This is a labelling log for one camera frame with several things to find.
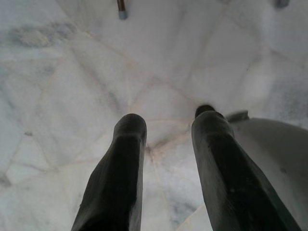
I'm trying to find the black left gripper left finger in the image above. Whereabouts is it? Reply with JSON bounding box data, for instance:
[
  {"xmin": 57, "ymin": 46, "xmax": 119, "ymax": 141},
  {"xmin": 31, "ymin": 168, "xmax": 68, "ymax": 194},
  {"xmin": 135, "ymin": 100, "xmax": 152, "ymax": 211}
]
[{"xmin": 70, "ymin": 113, "xmax": 148, "ymax": 231}]

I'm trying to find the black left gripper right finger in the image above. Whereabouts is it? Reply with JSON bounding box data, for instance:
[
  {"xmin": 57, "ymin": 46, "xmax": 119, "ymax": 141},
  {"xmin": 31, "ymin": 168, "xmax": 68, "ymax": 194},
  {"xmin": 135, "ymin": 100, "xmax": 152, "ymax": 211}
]
[{"xmin": 191, "ymin": 111, "xmax": 303, "ymax": 231}]

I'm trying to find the black robot foot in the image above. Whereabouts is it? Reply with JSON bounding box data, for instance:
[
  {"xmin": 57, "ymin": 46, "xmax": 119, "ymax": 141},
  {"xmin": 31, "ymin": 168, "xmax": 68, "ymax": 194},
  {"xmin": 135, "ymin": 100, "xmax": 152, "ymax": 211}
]
[{"xmin": 194, "ymin": 104, "xmax": 217, "ymax": 118}]

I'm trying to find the brown chair leg grey cap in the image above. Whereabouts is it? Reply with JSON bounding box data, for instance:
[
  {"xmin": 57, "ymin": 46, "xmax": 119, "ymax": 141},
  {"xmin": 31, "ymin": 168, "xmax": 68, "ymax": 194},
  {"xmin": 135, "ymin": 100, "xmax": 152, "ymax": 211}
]
[{"xmin": 115, "ymin": 0, "xmax": 128, "ymax": 20}]

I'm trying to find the grey capped chair leg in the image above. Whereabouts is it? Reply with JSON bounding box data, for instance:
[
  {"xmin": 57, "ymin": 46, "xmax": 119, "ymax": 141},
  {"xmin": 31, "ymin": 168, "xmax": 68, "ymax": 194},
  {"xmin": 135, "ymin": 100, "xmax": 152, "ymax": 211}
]
[{"xmin": 273, "ymin": 0, "xmax": 290, "ymax": 9}]

